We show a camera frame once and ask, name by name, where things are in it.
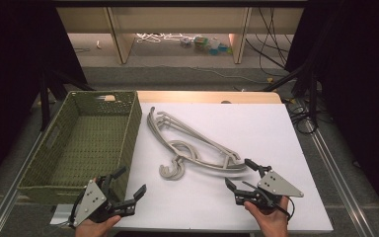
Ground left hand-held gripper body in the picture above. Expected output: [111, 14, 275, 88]
[68, 174, 136, 229]

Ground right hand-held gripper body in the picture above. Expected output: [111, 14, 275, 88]
[235, 165, 305, 210]

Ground green woven basket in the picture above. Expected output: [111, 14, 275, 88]
[17, 90, 143, 205]

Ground person's left hand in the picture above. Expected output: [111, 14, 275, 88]
[74, 215, 122, 237]

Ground person's right hand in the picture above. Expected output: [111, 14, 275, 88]
[243, 197, 291, 237]

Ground white board mat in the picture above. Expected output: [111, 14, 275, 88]
[49, 102, 334, 233]

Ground black metal stand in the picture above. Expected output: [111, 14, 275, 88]
[262, 60, 322, 127]
[38, 67, 96, 132]

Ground colourful toys on floor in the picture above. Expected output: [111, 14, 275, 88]
[179, 35, 234, 56]

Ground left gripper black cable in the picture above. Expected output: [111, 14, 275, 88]
[68, 194, 82, 229]

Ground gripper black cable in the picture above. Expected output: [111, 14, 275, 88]
[68, 194, 82, 229]
[274, 197, 296, 222]

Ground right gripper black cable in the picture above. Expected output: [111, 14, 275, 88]
[274, 197, 296, 222]

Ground coiled black cable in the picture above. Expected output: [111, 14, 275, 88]
[287, 98, 320, 135]

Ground hanging black cables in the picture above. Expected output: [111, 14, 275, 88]
[245, 7, 294, 71]

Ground white cord on floor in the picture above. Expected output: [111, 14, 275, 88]
[135, 32, 195, 44]

